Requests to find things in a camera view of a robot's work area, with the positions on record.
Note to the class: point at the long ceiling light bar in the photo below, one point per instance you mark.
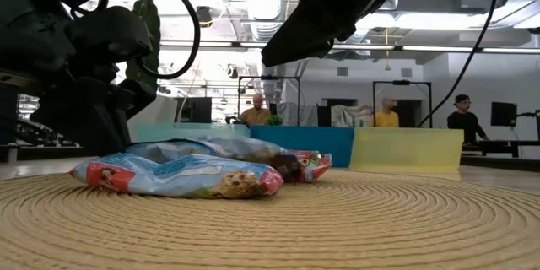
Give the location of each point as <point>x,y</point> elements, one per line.
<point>443,48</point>

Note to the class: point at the teal translucent plastic bin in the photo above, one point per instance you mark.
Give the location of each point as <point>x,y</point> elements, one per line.
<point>211,131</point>

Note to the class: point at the black box monitor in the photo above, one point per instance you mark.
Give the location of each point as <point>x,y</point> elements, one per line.
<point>196,109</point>

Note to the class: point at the round wooden plate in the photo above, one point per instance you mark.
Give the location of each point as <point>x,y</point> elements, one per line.
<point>270,228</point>

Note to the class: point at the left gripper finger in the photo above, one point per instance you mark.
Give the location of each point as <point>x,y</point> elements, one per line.
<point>93,118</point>
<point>139,93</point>

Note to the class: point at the black desk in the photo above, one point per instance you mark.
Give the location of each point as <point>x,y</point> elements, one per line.
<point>502,147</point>

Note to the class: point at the black metal stand frame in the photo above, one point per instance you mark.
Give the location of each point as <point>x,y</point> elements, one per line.
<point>268,77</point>
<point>401,82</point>

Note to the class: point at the person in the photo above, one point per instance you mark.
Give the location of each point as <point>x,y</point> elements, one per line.
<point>464,122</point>
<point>256,116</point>
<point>386,119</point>

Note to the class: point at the blue granola bar red ends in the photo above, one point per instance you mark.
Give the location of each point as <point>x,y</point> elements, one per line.
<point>249,149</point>
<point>181,175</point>

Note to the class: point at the black overhead camera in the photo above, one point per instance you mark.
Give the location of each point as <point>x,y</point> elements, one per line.
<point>204,17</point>

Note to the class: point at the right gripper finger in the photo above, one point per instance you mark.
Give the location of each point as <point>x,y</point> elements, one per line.
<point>312,29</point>

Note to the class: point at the dark blue plastic bin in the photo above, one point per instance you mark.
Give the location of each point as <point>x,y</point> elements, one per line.
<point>312,143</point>

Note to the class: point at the silver ventilation duct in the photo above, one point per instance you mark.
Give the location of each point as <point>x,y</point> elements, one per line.
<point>266,0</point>

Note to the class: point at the green cactus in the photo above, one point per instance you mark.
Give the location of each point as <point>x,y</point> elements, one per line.
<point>145,2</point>

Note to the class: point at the silver blue granola bar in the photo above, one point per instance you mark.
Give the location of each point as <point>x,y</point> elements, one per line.
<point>160,151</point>

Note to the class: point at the small green plant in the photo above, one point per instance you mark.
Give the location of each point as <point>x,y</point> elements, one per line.
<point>274,120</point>

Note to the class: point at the yellow translucent plastic bin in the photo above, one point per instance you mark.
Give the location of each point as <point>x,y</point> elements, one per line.
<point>405,149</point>

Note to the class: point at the red green Chewy bar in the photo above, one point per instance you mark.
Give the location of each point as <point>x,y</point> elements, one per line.
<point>314,164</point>

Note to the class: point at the crumpled grey cloth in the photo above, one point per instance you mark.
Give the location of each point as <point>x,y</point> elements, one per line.
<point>304,114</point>
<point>350,116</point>

